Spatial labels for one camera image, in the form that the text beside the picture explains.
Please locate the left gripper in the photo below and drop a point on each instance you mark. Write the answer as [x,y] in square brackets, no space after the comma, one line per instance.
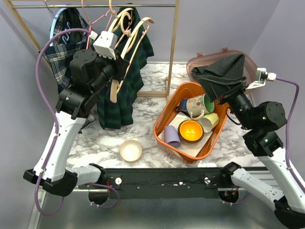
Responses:
[121,66]

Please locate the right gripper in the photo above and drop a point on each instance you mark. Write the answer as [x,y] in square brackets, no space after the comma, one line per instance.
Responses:
[216,90]

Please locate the wooden hanger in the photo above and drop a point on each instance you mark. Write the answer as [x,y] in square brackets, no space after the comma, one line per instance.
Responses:
[116,86]
[119,19]

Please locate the dark grey dotted skirt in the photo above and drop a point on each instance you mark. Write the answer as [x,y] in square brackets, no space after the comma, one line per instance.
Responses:
[228,71]

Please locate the green plaid skirt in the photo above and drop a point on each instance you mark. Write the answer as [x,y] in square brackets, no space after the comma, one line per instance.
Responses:
[115,115]

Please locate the navy beige plaid skirt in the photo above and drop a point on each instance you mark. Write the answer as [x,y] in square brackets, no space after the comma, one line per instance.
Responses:
[60,53]

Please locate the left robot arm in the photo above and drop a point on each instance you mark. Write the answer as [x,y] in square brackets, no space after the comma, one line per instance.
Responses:
[90,73]

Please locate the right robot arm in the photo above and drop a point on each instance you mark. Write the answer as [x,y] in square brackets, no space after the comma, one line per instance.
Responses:
[261,122]

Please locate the light blue hanger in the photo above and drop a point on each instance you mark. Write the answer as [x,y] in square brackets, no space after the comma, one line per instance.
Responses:
[55,19]

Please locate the floral green-inside mug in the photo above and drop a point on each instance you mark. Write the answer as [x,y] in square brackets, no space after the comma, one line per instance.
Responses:
[199,106]

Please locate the pale yellow cup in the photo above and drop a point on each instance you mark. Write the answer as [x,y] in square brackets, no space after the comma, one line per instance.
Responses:
[209,121]

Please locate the dark blue mug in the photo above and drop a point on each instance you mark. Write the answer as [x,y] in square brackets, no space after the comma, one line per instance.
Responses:
[182,107]

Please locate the orange plastic bin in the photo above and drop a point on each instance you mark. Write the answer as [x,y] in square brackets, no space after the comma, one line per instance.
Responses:
[186,91]

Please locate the yellow bowl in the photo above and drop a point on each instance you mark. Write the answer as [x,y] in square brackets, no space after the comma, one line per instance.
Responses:
[190,131]

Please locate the lavender cup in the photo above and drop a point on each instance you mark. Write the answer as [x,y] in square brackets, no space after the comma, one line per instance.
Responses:
[171,136]

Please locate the wooden clothes rack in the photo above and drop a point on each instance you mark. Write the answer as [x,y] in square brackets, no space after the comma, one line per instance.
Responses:
[68,4]

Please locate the white bowl on table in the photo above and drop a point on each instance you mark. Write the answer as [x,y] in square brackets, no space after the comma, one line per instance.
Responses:
[131,150]

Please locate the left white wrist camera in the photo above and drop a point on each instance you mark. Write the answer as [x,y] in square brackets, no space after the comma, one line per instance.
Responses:
[105,45]

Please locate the pink wire hanger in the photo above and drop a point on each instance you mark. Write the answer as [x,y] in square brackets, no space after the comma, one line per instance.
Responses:
[91,23]

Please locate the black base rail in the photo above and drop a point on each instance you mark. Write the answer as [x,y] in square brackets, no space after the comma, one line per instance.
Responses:
[156,183]

